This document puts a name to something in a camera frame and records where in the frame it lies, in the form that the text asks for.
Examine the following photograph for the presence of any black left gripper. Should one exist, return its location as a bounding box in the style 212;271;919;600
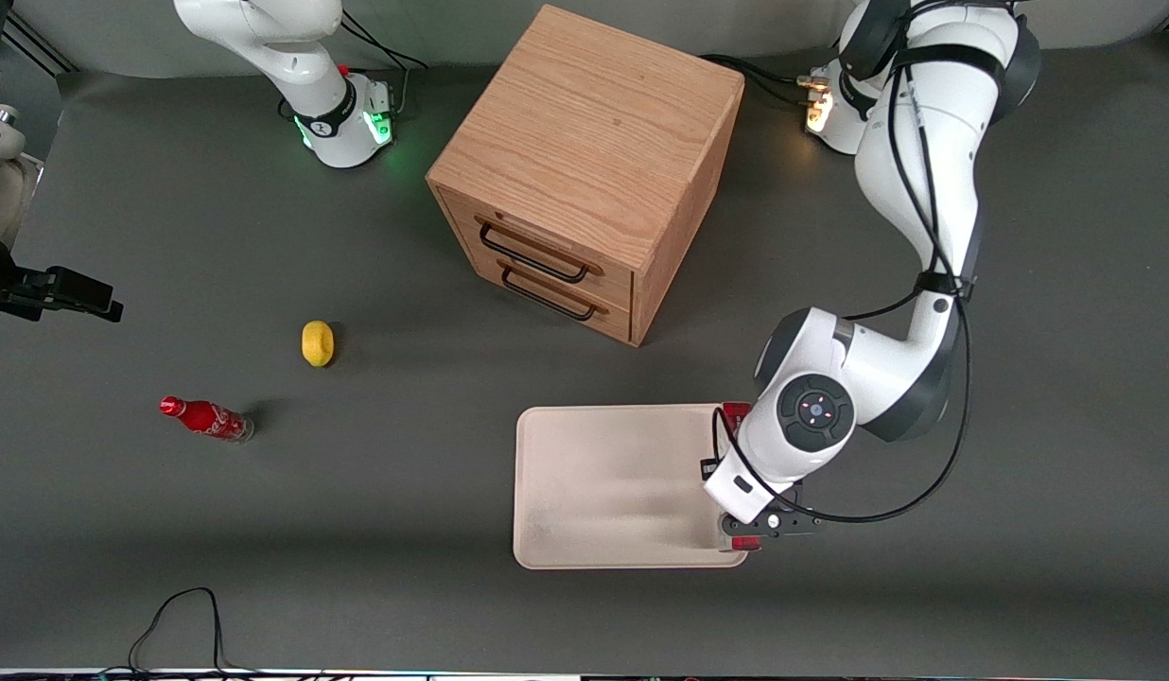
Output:
701;458;824;542

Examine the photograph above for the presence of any red cookie box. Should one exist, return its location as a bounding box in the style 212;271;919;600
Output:
723;401;764;553

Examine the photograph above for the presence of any white rectangular tray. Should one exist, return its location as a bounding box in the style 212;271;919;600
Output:
513;404;750;571

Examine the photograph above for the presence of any red cola bottle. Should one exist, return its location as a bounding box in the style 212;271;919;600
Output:
159;395;255;444

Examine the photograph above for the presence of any yellow lemon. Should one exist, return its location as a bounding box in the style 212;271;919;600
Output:
301;320;336;368

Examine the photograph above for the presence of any wooden two-drawer cabinet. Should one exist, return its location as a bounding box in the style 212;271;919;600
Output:
426;4;746;348

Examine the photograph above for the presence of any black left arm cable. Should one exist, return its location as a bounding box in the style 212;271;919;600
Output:
712;0;973;524

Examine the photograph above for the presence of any black drawer handle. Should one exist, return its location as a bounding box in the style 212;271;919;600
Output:
478;219;592;285
499;263;600;323

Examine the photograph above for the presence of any thin black loose cable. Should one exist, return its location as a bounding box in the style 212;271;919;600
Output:
97;587;325;678

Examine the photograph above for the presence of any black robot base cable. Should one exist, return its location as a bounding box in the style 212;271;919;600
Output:
700;53;817;107
339;9;430;122

